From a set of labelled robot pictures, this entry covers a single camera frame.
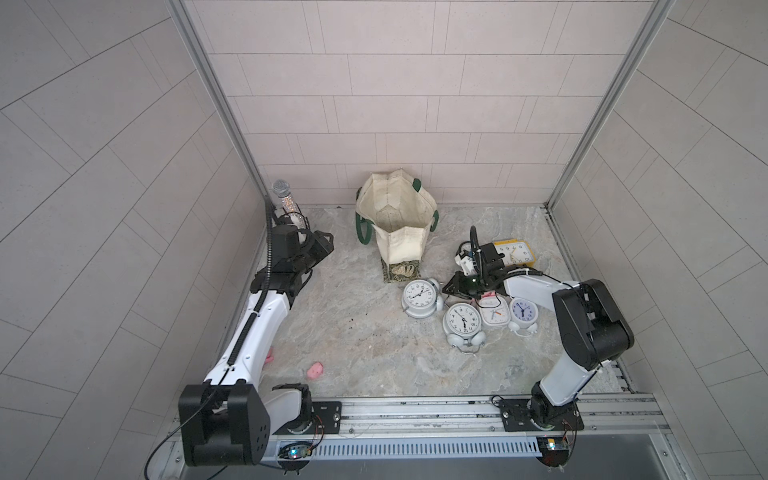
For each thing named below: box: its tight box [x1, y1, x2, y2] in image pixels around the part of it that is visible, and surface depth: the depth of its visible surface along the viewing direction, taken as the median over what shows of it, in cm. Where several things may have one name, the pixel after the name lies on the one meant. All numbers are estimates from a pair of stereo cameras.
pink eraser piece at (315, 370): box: [307, 362, 324, 379], surface depth 78 cm
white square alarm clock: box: [477, 296, 511, 328], surface depth 87 cm
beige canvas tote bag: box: [355, 169, 439, 283], surface depth 97 cm
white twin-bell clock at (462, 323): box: [443, 302, 486, 353], surface depth 84 cm
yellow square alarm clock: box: [494, 239, 537, 268], surface depth 101 cm
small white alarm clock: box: [508, 298, 539, 335], surface depth 86 cm
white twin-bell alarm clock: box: [401, 278, 444, 319], surface depth 89 cm
